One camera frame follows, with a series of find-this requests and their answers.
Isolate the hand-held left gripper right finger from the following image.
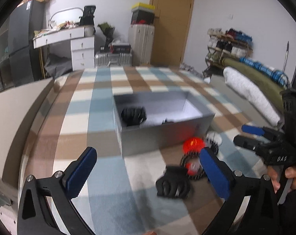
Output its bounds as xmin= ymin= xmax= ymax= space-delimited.
xmin=199 ymin=147 xmax=281 ymax=235

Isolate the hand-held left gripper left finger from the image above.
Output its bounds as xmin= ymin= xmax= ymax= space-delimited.
xmin=17 ymin=146 xmax=98 ymax=235

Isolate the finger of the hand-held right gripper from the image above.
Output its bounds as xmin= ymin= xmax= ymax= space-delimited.
xmin=241 ymin=124 xmax=284 ymax=140
xmin=233 ymin=135 xmax=269 ymax=155

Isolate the small red white figure clip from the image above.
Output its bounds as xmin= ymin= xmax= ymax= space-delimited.
xmin=187 ymin=160 xmax=202 ymax=174

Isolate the black coil hair tie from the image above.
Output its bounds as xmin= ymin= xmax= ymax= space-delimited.
xmin=180 ymin=152 xmax=207 ymax=180
xmin=205 ymin=132 xmax=223 ymax=155

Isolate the white hair ornament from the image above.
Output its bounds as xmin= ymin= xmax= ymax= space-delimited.
xmin=207 ymin=131 xmax=223 ymax=145

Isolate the red round badge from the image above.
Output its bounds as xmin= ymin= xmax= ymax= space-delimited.
xmin=182 ymin=137 xmax=205 ymax=154

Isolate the black claw hair clip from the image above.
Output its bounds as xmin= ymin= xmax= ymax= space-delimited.
xmin=155 ymin=166 xmax=191 ymax=198

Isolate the silver cardboard box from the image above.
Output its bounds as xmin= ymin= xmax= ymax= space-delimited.
xmin=113 ymin=90 xmax=216 ymax=158

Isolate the person's right forearm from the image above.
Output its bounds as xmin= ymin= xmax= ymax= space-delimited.
xmin=277 ymin=188 xmax=296 ymax=235

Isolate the person's right hand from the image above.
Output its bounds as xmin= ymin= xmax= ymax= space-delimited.
xmin=267 ymin=165 xmax=296 ymax=194

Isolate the white fluffy blanket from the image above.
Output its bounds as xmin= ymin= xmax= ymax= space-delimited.
xmin=222 ymin=66 xmax=281 ymax=126

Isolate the green rolled blanket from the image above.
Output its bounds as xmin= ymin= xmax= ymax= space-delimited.
xmin=221 ymin=57 xmax=288 ymax=113

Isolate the blue plaid blanket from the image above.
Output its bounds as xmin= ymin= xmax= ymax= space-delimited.
xmin=239 ymin=57 xmax=290 ymax=88

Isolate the silver pole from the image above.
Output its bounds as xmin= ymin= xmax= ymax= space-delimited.
xmin=283 ymin=41 xmax=290 ymax=77

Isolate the large black claw clip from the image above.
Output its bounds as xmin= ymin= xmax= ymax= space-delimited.
xmin=120 ymin=107 xmax=148 ymax=127

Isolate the checked bed sheet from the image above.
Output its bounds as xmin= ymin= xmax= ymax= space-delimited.
xmin=21 ymin=66 xmax=285 ymax=235

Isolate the beige bed board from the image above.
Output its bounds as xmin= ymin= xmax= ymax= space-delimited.
xmin=0 ymin=78 xmax=56 ymax=193

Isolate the shoe rack with shoes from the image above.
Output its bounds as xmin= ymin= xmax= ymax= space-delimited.
xmin=205 ymin=28 xmax=253 ymax=69

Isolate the dark cloth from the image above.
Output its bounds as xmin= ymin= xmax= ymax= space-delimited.
xmin=43 ymin=54 xmax=72 ymax=79

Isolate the silver suitcase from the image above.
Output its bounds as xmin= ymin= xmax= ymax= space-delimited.
xmin=94 ymin=51 xmax=133 ymax=68

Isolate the white desk with drawers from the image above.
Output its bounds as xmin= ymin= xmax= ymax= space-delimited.
xmin=33 ymin=26 xmax=95 ymax=70

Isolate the black box red label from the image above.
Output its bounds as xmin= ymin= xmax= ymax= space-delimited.
xmin=110 ymin=43 xmax=132 ymax=54

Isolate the wooden door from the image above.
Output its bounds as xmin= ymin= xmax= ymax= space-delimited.
xmin=149 ymin=0 xmax=196 ymax=66

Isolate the beige upright suitcase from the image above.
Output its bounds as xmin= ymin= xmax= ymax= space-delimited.
xmin=128 ymin=24 xmax=155 ymax=66

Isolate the dark refrigerator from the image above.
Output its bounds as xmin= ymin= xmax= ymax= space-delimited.
xmin=0 ymin=0 xmax=47 ymax=87

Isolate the dark flower bouquet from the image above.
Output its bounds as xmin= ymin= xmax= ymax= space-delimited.
xmin=97 ymin=22 xmax=115 ymax=50

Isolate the clutter of small desk items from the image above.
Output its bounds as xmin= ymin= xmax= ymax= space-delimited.
xmin=35 ymin=20 xmax=80 ymax=39

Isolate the black shoe box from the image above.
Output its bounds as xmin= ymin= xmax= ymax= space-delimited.
xmin=131 ymin=10 xmax=155 ymax=25

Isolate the black bag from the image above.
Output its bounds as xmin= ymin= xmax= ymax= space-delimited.
xmin=79 ymin=5 xmax=97 ymax=26

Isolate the yellow lid shoe box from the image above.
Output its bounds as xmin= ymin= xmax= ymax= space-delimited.
xmin=131 ymin=2 xmax=155 ymax=13

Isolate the arched mirror frame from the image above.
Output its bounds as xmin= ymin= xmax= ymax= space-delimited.
xmin=48 ymin=7 xmax=84 ymax=29

